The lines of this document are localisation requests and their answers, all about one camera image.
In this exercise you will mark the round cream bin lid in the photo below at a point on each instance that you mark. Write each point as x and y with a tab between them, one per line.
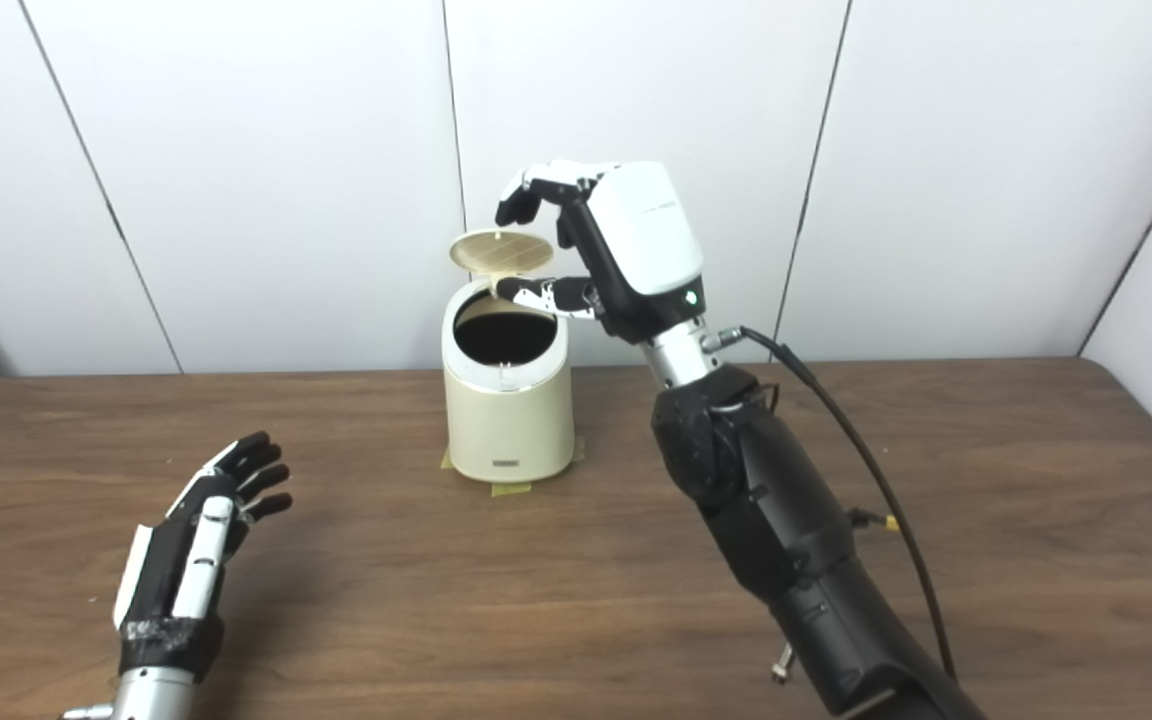
501	250

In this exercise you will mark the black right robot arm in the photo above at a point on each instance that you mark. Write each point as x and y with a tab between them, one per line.
786	530

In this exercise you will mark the cream-colored cylindrical bin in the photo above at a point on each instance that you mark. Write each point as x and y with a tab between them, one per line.
509	425

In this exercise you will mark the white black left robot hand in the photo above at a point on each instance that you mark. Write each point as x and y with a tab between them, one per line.
171	580

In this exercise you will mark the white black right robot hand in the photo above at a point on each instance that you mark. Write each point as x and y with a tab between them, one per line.
646	240

